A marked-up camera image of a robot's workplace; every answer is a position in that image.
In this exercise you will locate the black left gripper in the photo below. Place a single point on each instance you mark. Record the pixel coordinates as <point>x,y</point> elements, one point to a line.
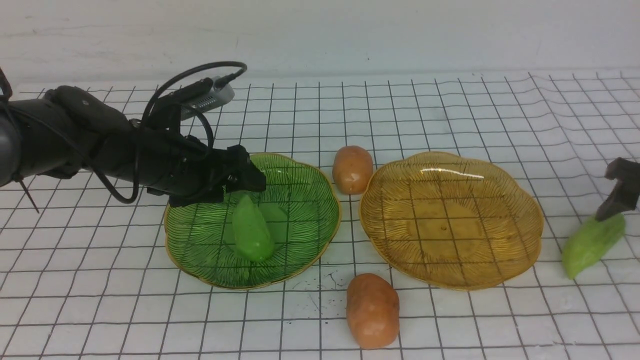
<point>186,170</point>

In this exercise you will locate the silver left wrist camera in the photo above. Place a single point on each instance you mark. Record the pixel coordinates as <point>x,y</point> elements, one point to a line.
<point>200,97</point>

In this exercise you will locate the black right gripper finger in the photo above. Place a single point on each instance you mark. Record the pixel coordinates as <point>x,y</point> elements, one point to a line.
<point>625,194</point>

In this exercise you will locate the green cucumber toy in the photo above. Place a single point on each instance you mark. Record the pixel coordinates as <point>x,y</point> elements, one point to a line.
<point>252,236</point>
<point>590,243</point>

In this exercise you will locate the brown potato toy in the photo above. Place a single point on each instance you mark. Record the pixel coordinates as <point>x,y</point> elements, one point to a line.
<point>372,311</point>
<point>352,169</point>

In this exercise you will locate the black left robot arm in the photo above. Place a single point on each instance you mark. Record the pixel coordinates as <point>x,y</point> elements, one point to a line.
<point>69,130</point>

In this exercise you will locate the green glass plate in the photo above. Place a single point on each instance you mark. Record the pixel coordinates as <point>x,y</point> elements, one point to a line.
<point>301,211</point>

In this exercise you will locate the white grid tablecloth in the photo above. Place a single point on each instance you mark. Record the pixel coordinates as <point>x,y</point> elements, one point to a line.
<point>88,278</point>

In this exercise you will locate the amber glass plate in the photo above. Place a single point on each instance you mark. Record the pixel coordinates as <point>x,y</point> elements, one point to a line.
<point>451,221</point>

